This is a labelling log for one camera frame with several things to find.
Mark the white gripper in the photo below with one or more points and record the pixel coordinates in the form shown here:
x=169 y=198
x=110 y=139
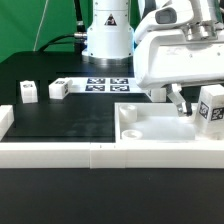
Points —
x=166 y=57

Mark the white square tabletop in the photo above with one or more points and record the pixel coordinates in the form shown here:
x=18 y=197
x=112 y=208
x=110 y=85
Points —
x=158 y=122

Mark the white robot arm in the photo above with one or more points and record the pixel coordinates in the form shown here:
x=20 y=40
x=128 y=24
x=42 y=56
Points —
x=111 y=40

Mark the white U-shaped obstacle fence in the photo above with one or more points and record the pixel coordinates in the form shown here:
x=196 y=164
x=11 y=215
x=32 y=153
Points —
x=123 y=154

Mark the fiducial marker sheet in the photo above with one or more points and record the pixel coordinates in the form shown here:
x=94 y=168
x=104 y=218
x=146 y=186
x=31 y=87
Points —
x=104 y=85

